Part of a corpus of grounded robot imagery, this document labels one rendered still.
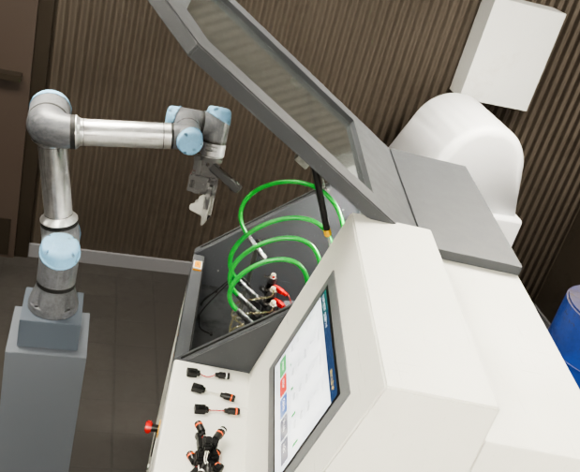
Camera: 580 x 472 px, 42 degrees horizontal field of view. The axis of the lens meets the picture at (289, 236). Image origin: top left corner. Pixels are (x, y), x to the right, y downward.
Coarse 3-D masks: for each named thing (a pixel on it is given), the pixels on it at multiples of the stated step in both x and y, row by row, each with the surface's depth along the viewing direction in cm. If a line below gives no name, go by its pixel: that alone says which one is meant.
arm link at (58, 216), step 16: (48, 96) 216; (64, 96) 222; (48, 160) 224; (64, 160) 226; (48, 176) 227; (64, 176) 228; (48, 192) 229; (64, 192) 231; (48, 208) 232; (64, 208) 233; (48, 224) 234; (64, 224) 234
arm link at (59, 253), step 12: (48, 240) 228; (60, 240) 229; (72, 240) 231; (48, 252) 225; (60, 252) 225; (72, 252) 226; (48, 264) 225; (60, 264) 225; (72, 264) 227; (48, 276) 227; (60, 276) 227; (72, 276) 230; (60, 288) 229
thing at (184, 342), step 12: (192, 264) 271; (192, 276) 263; (192, 288) 257; (192, 300) 251; (192, 312) 245; (180, 324) 240; (192, 324) 239; (180, 336) 232; (192, 336) 234; (180, 348) 227
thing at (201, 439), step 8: (200, 424) 192; (200, 432) 191; (216, 432) 191; (224, 432) 192; (200, 440) 187; (208, 440) 185; (216, 440) 189; (200, 448) 186; (208, 448) 184; (192, 456) 184; (200, 456) 183; (208, 456) 184; (216, 456) 185; (192, 464) 184; (200, 464) 182; (208, 464) 180; (216, 464) 184
